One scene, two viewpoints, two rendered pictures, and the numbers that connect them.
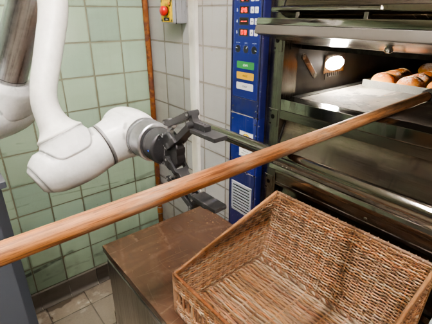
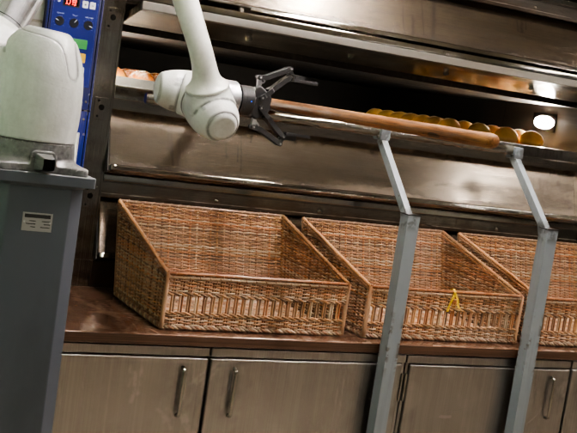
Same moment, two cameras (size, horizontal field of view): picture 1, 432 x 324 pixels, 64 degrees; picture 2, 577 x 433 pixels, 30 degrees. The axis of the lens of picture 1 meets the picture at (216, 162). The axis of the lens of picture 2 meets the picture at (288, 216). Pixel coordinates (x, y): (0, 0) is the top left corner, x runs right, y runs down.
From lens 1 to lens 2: 2.73 m
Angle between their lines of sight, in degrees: 76
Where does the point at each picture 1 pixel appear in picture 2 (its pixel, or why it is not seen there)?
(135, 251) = not seen: hidden behind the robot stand
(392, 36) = (275, 29)
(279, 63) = (113, 43)
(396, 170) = (238, 144)
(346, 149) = (191, 134)
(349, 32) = (243, 22)
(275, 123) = (106, 115)
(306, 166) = (290, 116)
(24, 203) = not seen: outside the picture
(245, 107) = not seen: hidden behind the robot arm
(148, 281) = (96, 326)
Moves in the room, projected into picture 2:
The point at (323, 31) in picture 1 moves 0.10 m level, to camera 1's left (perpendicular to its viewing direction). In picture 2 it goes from (221, 18) to (209, 14)
